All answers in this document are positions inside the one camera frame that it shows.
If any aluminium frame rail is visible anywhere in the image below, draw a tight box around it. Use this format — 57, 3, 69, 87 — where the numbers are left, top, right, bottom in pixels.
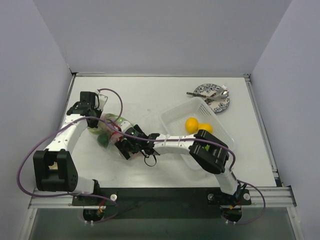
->
29, 186, 297, 209

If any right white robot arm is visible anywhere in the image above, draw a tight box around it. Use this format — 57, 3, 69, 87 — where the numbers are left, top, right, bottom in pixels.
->
114, 124, 241, 204

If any yellow fake lemon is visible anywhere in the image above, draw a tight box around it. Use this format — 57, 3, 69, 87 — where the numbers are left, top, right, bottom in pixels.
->
185, 117, 199, 134

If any white plastic basket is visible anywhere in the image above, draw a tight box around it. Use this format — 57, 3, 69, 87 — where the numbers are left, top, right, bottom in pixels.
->
159, 96, 236, 171

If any metal spoon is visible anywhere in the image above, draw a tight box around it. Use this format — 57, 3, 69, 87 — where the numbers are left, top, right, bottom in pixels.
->
205, 90, 229, 101

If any clear zip top bag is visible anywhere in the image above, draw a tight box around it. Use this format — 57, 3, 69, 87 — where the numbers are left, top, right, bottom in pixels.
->
87, 113, 133, 149

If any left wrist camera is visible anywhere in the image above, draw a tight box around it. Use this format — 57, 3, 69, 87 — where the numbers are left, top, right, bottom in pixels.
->
95, 90, 108, 111

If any dark green fake avocado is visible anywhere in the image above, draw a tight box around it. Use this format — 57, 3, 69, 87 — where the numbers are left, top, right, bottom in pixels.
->
97, 133, 109, 148

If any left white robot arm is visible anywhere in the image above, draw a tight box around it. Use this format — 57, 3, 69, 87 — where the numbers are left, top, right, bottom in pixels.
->
33, 91, 108, 206

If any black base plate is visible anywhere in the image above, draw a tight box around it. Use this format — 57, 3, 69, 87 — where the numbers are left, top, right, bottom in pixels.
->
72, 187, 252, 221

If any blue patterned plate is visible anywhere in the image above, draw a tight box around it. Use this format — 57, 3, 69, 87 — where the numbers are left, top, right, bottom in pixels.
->
193, 83, 230, 113

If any metal fork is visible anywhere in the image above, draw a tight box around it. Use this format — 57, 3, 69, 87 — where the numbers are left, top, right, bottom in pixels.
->
215, 85, 227, 95

